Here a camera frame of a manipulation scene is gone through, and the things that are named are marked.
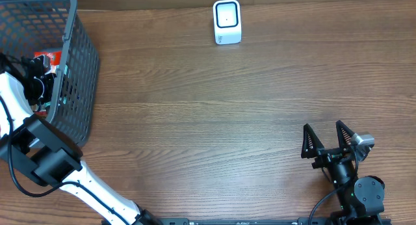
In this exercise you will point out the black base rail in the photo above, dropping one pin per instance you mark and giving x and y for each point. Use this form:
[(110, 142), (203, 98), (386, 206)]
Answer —
[(185, 221)]

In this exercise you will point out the teal wet wipes pack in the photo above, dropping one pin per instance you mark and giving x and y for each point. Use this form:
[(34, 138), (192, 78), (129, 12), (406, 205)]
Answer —
[(65, 86)]

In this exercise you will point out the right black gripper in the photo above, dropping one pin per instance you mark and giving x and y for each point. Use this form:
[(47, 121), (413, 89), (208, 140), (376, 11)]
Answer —
[(331, 157)]

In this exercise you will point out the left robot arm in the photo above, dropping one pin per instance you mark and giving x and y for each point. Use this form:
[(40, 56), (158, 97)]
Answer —
[(41, 159)]

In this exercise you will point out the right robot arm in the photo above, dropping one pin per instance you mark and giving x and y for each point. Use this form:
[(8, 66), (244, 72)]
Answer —
[(361, 199)]

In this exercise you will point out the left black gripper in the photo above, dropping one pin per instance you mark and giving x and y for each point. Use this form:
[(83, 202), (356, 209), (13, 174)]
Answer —
[(36, 74)]

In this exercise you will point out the white barcode scanner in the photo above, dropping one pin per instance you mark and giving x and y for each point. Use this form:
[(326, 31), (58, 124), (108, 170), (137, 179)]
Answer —
[(227, 22)]

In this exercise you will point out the grey plastic mesh basket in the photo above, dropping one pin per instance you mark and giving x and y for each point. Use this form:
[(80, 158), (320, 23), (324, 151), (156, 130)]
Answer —
[(29, 26)]

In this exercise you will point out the red cracker sleeve package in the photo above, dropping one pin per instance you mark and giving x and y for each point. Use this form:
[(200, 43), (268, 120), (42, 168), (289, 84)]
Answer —
[(44, 106)]

